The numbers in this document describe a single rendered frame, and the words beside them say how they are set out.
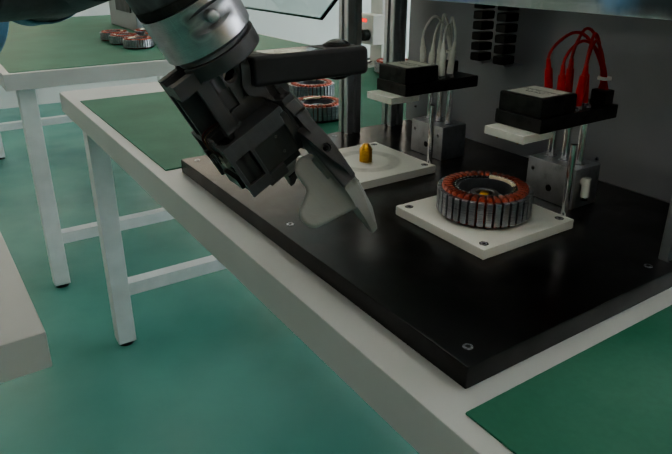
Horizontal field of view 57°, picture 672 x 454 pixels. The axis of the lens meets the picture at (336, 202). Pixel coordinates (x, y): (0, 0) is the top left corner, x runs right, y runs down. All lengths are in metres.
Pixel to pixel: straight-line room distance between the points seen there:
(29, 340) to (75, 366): 1.29
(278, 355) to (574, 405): 1.38
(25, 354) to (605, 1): 0.68
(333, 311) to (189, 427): 1.07
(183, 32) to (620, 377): 0.44
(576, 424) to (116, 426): 1.33
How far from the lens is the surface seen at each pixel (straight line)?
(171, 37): 0.48
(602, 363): 0.58
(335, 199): 0.53
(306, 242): 0.70
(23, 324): 0.66
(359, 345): 0.56
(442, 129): 0.97
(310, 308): 0.62
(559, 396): 0.53
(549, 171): 0.84
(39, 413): 1.80
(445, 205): 0.73
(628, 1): 0.73
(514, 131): 0.75
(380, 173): 0.88
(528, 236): 0.72
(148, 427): 1.66
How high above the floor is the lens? 1.07
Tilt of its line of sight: 22 degrees down
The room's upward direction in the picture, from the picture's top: straight up
